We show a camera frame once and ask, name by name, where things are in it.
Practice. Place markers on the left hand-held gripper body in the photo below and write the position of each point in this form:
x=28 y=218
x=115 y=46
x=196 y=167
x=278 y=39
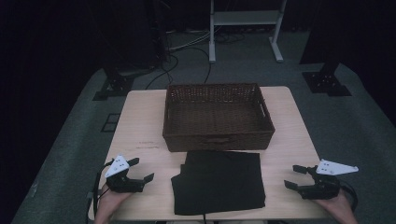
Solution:
x=123 y=183

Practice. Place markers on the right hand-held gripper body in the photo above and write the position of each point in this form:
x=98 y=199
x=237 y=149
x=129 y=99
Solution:
x=323 y=188

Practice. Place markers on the black cloth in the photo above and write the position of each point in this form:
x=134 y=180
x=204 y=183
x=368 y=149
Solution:
x=218 y=183

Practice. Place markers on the brown wicker basket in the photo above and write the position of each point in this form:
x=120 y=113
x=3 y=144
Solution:
x=218 y=118

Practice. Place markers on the person's right hand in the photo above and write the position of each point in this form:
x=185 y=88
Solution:
x=334 y=205

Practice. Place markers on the person's left hand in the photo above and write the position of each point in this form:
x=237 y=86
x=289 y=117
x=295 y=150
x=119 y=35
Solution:
x=110 y=200

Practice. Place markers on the dark floor outlet plate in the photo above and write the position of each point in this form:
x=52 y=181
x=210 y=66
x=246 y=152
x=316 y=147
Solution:
x=110 y=122

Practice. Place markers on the white metal stand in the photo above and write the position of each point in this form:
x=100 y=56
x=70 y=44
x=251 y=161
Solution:
x=246 y=17

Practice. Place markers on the black stand with base plate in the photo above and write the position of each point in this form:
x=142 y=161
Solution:
x=114 y=85
x=326 y=82

